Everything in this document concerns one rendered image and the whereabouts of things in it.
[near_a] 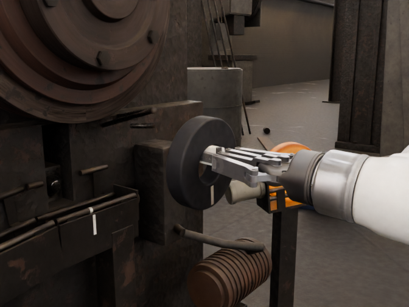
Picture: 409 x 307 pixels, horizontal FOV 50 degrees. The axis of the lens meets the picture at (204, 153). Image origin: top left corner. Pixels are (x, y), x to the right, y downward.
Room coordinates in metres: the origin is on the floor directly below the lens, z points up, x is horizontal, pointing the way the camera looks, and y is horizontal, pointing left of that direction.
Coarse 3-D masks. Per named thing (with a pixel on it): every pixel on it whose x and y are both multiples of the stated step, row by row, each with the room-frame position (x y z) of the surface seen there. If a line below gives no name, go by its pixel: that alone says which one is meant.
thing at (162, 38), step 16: (160, 48) 0.95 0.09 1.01; (0, 80) 0.67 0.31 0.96; (144, 80) 0.91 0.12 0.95; (0, 96) 0.67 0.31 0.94; (16, 96) 0.69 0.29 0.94; (32, 96) 0.71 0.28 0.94; (128, 96) 0.88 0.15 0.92; (32, 112) 0.71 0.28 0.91; (48, 112) 0.73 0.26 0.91; (64, 112) 0.76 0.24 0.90; (80, 112) 0.78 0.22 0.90; (96, 112) 0.81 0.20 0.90; (112, 112) 0.84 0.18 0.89
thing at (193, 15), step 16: (192, 0) 5.09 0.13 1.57; (336, 0) 9.21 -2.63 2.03; (192, 16) 5.09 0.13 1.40; (336, 16) 9.25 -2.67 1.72; (192, 32) 5.08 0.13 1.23; (336, 32) 9.26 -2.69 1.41; (192, 48) 5.08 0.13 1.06; (336, 48) 9.24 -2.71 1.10; (192, 64) 5.08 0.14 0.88; (336, 64) 9.23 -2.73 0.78; (336, 80) 9.22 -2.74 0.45; (336, 96) 9.20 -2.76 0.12
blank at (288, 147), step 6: (282, 144) 1.08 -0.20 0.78; (288, 144) 1.07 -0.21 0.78; (294, 144) 1.07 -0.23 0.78; (300, 144) 1.08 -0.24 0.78; (270, 150) 1.09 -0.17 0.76; (276, 150) 1.07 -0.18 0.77; (282, 150) 1.06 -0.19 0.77; (288, 150) 1.07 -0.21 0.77; (294, 150) 1.07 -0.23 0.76; (270, 186) 1.06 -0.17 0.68; (288, 198) 1.07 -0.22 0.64
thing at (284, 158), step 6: (228, 150) 0.68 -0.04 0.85; (234, 150) 0.68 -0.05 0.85; (240, 150) 0.68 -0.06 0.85; (246, 156) 0.66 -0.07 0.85; (252, 156) 0.65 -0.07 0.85; (258, 156) 0.65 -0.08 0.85; (264, 156) 0.64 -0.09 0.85; (270, 156) 0.63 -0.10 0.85; (276, 156) 0.63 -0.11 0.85; (282, 156) 0.63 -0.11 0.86; (288, 156) 0.63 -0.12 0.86
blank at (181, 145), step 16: (192, 128) 0.66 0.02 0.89; (208, 128) 0.68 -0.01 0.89; (224, 128) 0.72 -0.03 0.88; (176, 144) 0.65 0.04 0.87; (192, 144) 0.65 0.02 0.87; (208, 144) 0.68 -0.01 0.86; (224, 144) 0.72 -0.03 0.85; (176, 160) 0.64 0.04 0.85; (192, 160) 0.65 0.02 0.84; (176, 176) 0.64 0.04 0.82; (192, 176) 0.65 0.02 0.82; (208, 176) 0.72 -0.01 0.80; (224, 176) 0.72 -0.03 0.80; (176, 192) 0.65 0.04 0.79; (192, 192) 0.65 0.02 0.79; (208, 192) 0.69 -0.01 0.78; (224, 192) 0.73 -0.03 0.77; (192, 208) 0.67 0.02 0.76
